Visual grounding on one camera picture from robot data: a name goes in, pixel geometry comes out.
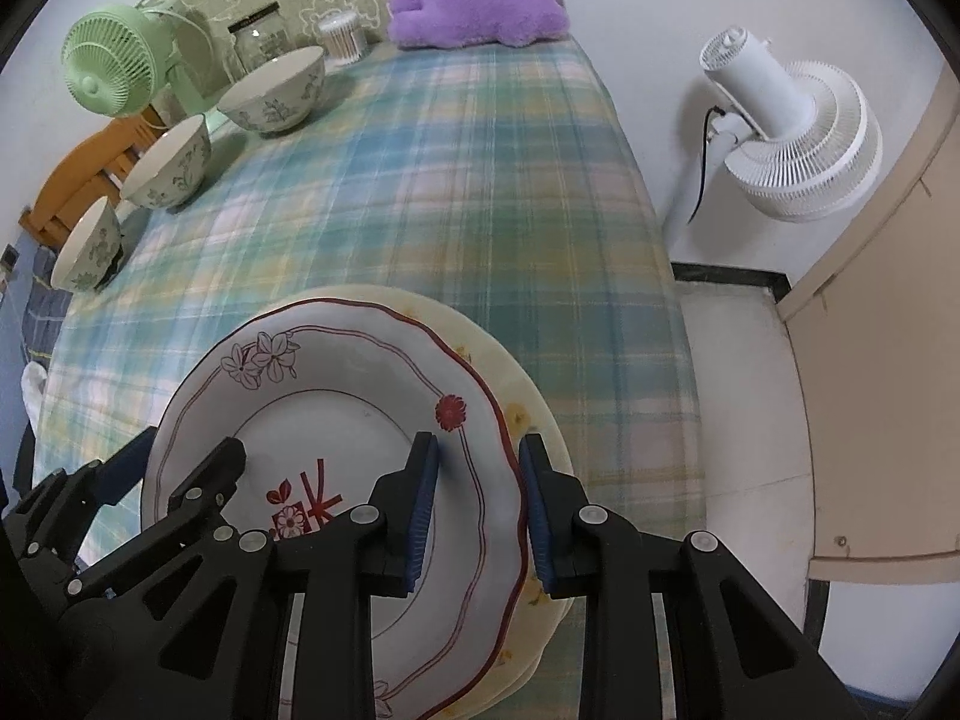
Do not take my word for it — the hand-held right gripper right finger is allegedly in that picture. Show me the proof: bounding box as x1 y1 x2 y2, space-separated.
517 433 856 720

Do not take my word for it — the wooden bed headboard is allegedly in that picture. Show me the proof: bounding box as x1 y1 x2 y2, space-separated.
19 114 162 245

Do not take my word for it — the grey floral ceramic bowl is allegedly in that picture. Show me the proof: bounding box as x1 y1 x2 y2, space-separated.
217 45 328 137
49 196 123 293
120 114 212 211

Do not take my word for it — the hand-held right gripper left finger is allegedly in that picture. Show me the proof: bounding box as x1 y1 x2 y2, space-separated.
75 431 441 720

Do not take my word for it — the plaid tablecloth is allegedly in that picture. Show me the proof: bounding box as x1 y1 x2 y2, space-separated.
30 37 706 720

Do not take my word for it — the white red flower plate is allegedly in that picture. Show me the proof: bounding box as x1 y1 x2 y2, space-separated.
141 298 530 720

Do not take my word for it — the white standing fan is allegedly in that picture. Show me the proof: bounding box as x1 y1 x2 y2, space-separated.
660 26 884 241

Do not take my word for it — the beige door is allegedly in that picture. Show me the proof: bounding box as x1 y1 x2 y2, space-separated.
776 52 960 586

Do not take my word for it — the green desk fan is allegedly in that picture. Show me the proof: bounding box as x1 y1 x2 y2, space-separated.
61 0 226 128

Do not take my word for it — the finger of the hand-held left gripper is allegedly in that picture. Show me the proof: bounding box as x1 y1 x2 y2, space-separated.
64 439 247 601
4 427 158 563

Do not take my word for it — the clear cotton swab box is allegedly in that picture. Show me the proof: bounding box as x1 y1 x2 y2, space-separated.
316 13 370 65

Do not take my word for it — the purple plush toy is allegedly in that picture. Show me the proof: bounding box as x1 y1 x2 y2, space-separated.
386 0 567 51

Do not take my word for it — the glass jar mug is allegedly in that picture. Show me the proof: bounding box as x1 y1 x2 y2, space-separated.
227 4 290 80

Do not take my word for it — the black fan cable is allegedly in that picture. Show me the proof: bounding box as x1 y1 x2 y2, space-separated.
688 106 727 224

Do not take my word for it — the scalloped yellow flower plate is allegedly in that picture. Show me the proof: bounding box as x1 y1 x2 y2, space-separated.
255 283 565 720

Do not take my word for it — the white cloth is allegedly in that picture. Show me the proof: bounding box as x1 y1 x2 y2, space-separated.
19 364 50 421

